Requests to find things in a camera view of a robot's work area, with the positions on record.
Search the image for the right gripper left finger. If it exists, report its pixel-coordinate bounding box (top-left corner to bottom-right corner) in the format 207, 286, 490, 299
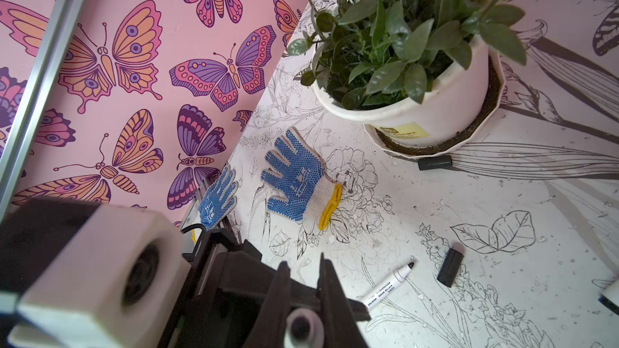
243, 262, 292, 347

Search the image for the white marker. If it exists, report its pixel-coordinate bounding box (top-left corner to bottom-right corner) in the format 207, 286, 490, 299
598, 280, 619, 315
361, 261, 415, 311
284, 308, 325, 348

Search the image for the blue dotted glove on rail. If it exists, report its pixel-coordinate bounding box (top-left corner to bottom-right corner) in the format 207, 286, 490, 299
198, 164, 239, 230

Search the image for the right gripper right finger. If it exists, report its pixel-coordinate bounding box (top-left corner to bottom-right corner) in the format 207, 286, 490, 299
317, 254, 368, 347

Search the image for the blue dotted knit glove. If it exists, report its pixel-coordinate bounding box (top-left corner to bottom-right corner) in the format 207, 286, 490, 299
261, 127, 343, 230

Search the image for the black pen cap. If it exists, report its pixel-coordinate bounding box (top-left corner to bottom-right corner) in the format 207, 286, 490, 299
418, 155, 452, 171
437, 247, 464, 288

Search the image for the potted green plant white pot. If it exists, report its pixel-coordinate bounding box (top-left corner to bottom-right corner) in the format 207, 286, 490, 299
287, 0, 526, 147

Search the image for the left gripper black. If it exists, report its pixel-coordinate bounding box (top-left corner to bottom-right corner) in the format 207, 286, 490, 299
159, 229, 371, 347

